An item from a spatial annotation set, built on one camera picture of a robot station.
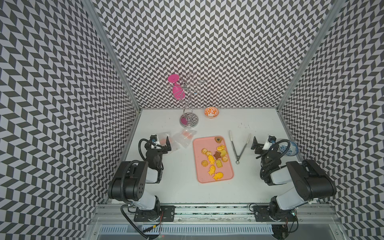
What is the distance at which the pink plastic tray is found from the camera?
86 cm

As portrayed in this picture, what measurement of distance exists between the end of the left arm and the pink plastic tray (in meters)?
0.21

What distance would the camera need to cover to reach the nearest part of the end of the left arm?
69 centimetres
